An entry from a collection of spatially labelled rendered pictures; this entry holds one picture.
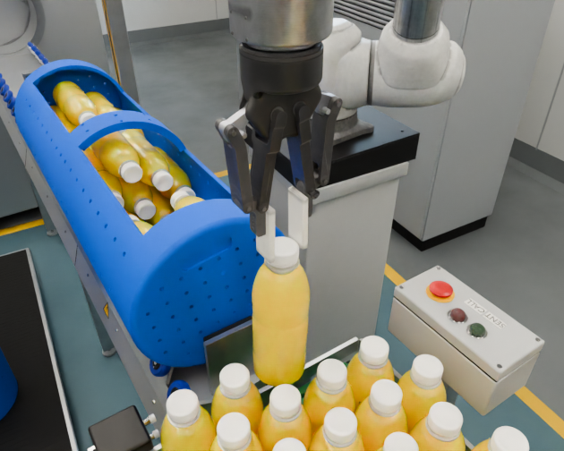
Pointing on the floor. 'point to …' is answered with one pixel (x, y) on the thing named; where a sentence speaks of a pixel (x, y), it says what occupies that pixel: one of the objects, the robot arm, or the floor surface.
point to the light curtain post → (120, 46)
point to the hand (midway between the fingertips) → (281, 225)
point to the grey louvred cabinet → (461, 113)
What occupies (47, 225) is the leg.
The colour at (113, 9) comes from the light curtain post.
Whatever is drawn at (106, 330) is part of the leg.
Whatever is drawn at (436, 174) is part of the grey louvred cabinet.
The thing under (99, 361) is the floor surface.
